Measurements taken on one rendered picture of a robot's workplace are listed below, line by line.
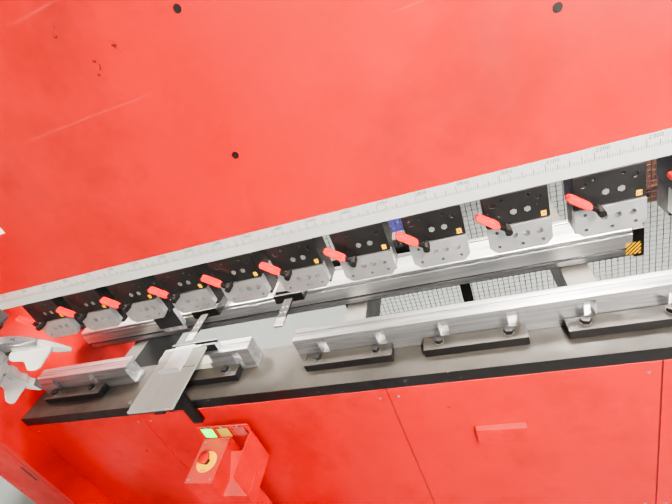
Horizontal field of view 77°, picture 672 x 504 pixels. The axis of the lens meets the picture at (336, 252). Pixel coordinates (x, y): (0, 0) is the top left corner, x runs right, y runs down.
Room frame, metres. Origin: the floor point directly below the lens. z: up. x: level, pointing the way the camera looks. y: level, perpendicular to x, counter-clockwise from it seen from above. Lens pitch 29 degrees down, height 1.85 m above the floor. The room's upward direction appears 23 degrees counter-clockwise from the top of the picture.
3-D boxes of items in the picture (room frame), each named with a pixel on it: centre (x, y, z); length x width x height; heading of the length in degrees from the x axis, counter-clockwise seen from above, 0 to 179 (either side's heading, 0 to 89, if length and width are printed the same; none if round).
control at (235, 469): (0.97, 0.60, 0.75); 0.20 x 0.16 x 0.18; 68
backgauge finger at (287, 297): (1.33, 0.24, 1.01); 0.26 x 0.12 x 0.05; 159
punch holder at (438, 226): (0.98, -0.27, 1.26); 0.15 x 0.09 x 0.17; 69
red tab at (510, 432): (0.81, -0.26, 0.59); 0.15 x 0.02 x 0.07; 69
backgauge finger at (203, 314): (1.47, 0.59, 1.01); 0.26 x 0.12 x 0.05; 159
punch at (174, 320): (1.32, 0.64, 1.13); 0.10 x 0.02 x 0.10; 69
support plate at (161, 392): (1.19, 0.69, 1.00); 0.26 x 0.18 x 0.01; 159
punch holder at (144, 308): (1.33, 0.66, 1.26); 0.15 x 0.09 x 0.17; 69
